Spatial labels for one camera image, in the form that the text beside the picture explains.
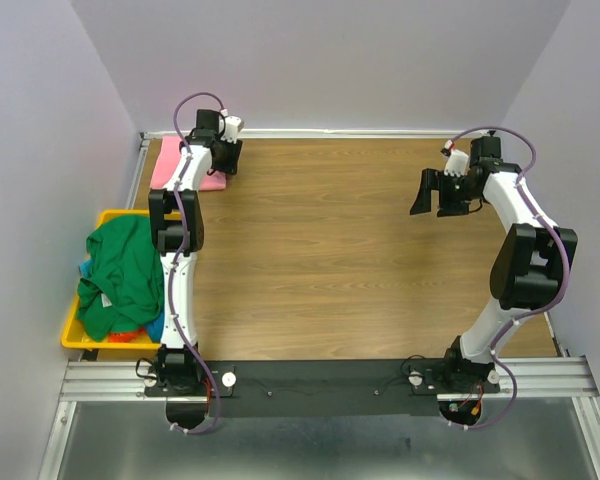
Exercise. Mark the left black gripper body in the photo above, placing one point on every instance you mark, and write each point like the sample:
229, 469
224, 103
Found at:
227, 155

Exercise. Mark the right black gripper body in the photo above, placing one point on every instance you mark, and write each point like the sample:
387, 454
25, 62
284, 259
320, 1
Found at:
455, 194

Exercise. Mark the pink t shirt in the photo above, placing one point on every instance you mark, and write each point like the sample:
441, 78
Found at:
167, 161

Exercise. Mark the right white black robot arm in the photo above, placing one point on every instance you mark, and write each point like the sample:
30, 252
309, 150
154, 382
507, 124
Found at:
531, 271

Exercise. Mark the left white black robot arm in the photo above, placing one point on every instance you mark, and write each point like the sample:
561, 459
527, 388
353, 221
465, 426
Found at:
177, 233

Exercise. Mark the green t shirt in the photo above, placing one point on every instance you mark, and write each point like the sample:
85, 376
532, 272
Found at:
123, 289

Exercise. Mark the orange t shirt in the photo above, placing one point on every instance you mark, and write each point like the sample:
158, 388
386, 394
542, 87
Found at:
138, 335

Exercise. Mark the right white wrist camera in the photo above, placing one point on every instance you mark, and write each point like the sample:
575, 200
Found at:
457, 163

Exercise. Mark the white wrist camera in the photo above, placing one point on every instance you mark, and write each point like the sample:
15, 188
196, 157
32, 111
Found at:
457, 163
233, 125

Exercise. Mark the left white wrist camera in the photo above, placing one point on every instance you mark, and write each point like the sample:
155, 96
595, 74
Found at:
233, 125

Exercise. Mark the aluminium front rail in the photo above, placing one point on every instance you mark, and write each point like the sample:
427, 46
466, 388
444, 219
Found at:
557, 377

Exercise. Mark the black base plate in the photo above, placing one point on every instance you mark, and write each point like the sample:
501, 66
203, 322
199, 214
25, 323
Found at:
197, 396

